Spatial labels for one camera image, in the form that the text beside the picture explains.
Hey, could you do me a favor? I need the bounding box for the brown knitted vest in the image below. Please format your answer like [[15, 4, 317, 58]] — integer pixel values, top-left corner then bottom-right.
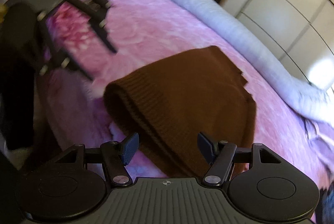
[[104, 46, 256, 177]]

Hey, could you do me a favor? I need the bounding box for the pink rose blanket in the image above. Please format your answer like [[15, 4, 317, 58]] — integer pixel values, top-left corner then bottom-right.
[[37, 0, 333, 188]]

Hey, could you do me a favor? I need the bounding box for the lavender striped quilt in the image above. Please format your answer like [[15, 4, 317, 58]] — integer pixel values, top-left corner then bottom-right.
[[172, 0, 333, 125]]

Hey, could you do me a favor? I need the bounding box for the white wardrobe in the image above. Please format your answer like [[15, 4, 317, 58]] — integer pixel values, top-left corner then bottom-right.
[[220, 0, 333, 90]]

